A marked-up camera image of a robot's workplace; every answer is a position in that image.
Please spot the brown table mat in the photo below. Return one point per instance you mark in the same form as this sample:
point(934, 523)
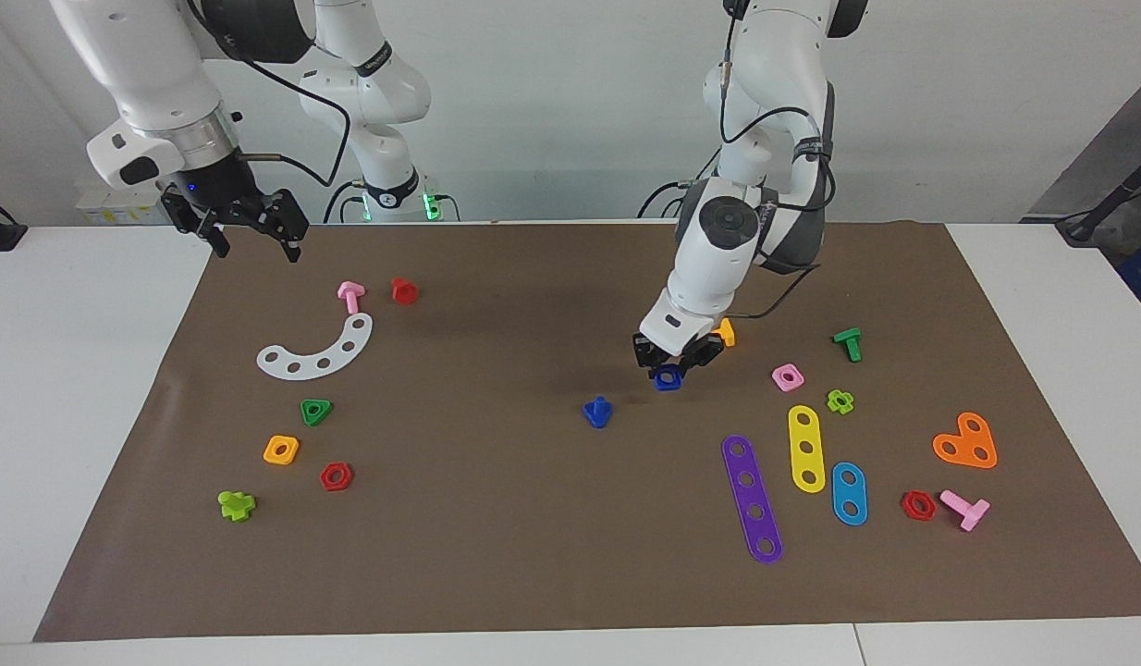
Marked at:
point(533, 518)

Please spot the purple four-hole strip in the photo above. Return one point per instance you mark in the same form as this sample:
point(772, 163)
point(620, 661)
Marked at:
point(751, 497)

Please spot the green plastic screw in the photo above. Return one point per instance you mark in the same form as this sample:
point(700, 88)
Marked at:
point(849, 344)

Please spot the pink plastic screw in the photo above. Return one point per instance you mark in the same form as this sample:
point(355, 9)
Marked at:
point(351, 296)
point(966, 508)

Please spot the green triangle plastic nut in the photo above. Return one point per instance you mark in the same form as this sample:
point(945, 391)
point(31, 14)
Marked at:
point(325, 404)

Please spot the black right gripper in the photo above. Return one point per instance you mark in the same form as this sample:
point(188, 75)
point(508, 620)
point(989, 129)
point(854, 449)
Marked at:
point(221, 188)

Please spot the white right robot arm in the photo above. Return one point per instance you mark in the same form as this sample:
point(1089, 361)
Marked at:
point(145, 65)

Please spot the orange square plastic nut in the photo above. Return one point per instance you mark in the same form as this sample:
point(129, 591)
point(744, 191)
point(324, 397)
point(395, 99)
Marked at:
point(269, 455)

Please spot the orange plastic screw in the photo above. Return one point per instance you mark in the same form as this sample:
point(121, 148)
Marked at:
point(728, 333)

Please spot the red plastic screw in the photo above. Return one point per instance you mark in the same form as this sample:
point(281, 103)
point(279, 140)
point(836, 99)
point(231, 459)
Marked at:
point(404, 291)

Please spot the lime cross-head plastic screw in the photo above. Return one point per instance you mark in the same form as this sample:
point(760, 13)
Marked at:
point(237, 506)

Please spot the blue plastic screw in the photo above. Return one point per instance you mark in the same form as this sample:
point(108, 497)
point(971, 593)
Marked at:
point(597, 413)

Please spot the white curved five-hole plate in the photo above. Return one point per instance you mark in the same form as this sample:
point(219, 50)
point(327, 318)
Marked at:
point(309, 368)

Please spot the red hexagon plastic nut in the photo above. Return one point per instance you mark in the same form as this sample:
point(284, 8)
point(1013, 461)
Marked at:
point(907, 511)
point(325, 481)

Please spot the lime flower plastic nut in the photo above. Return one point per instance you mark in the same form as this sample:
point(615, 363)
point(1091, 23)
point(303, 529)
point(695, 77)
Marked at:
point(833, 405)

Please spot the white box stack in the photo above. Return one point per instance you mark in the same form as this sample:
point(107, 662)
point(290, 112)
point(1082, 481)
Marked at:
point(108, 211)

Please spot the black stand with tube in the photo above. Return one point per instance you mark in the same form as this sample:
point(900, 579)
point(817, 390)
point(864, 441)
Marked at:
point(1081, 229)

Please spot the yellow three-hole strip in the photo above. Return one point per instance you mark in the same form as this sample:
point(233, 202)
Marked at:
point(807, 432)

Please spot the pink square plastic nut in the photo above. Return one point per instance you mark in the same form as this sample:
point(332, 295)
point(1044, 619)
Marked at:
point(778, 381)

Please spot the blue square plastic nut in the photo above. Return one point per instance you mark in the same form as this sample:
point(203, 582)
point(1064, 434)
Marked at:
point(660, 383)

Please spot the blue two-hole strip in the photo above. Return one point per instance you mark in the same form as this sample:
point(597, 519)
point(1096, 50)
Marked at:
point(849, 494)

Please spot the orange heart three-hole plate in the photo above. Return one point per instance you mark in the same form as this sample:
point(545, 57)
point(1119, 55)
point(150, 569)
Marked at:
point(966, 441)

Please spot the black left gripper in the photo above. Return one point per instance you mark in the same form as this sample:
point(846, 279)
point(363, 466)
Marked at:
point(709, 349)

